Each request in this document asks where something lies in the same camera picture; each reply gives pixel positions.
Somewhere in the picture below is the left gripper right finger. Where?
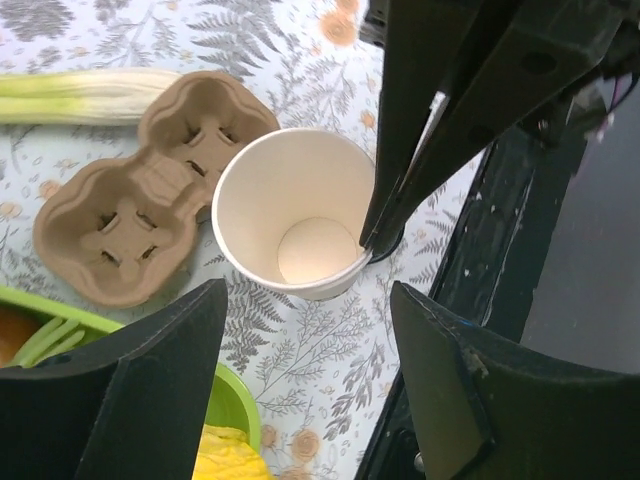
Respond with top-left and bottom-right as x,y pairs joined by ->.
390,282 -> 639,479

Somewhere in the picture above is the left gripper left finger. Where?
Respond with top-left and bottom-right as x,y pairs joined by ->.
1,279 -> 228,480

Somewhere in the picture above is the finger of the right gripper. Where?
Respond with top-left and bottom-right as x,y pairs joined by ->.
360,0 -> 480,248
367,1 -> 625,230

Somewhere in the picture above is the white paper coffee cup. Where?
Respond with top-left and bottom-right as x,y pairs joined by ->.
211,128 -> 375,300

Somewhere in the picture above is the green plastic tray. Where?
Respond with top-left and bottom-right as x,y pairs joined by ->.
1,286 -> 261,451

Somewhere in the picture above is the yellow leafy cabbage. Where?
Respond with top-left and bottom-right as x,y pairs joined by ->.
192,424 -> 273,480

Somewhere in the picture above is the orange carrot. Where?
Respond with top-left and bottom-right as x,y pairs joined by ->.
0,304 -> 86,369

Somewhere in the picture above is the brown cardboard cup carrier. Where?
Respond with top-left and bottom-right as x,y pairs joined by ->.
33,71 -> 280,308

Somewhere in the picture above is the black plastic cup lid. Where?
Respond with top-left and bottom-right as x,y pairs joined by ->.
369,227 -> 405,264

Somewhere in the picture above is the green onion stalk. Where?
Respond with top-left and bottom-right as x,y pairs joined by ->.
1,67 -> 182,126

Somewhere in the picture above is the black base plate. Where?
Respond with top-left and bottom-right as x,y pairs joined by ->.
357,132 -> 587,479

